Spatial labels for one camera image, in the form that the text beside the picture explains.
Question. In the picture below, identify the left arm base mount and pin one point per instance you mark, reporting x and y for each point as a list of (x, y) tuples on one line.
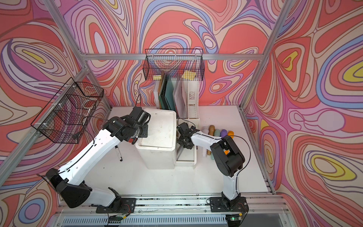
[(120, 205)]

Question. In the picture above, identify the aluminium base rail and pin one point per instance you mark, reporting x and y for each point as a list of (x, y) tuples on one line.
[(187, 210)]

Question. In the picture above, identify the white pull-out drawer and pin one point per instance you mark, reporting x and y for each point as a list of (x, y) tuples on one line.
[(186, 157)]

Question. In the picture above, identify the purple microphone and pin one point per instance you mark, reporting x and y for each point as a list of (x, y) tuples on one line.
[(223, 133)]

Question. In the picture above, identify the black wire basket at back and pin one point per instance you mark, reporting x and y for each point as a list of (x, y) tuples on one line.
[(173, 62)]

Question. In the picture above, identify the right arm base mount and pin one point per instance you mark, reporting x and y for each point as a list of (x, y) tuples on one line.
[(222, 204)]

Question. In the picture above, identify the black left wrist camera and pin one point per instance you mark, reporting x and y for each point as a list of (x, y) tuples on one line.
[(139, 117)]

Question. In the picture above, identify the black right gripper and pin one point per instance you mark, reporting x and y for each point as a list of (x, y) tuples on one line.
[(180, 141)]

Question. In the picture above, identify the yellow sticky note pad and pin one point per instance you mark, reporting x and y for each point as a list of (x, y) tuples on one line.
[(189, 75)]

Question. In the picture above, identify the orange microphone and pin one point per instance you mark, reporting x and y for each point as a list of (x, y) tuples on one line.
[(231, 134)]

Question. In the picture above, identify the green folders in organizer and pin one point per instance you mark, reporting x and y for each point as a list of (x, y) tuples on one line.
[(166, 97)]

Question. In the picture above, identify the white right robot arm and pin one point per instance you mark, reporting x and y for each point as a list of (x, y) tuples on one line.
[(229, 161)]

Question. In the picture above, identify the small yellow sticky notes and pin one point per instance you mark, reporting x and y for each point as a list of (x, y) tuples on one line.
[(157, 77)]

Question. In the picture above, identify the white drawer cabinet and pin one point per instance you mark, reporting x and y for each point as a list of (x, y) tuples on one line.
[(158, 149)]

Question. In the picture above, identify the white microphone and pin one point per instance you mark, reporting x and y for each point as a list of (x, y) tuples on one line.
[(205, 130)]

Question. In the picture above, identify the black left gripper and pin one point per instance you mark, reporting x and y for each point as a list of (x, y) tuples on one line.
[(145, 133)]

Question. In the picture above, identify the black white marker pen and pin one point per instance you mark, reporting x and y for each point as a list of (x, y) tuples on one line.
[(118, 154)]

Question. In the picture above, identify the mint green microphone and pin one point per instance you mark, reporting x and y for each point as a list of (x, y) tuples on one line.
[(217, 133)]

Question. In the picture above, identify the black wire basket on left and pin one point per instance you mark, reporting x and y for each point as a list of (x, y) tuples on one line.
[(66, 120)]

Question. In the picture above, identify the gold microphone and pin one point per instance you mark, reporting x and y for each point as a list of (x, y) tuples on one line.
[(211, 133)]

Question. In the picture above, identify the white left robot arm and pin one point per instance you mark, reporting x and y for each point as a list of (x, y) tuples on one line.
[(68, 181)]

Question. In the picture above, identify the black wire basket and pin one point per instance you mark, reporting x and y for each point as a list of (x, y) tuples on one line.
[(66, 120), (173, 62)]

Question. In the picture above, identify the white plastic file organizer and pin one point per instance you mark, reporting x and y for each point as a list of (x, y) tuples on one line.
[(186, 98)]

